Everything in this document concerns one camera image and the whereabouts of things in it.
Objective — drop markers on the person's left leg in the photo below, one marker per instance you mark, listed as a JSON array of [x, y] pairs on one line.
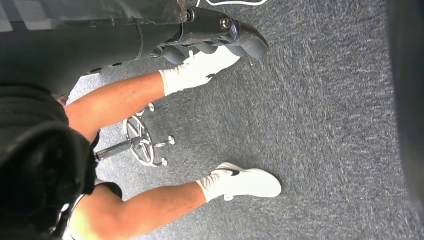
[[126, 96]]

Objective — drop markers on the person's leg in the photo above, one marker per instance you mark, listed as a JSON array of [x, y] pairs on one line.
[[149, 208], [126, 96]]

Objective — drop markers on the chrome stool base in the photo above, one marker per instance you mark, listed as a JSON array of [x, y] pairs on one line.
[[140, 142]]

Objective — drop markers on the person's right leg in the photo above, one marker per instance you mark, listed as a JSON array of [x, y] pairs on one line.
[[149, 208]]

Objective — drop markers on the person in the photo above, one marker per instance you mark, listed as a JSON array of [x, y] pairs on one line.
[[126, 96]]

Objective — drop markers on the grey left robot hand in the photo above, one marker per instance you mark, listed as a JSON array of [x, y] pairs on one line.
[[82, 46]]

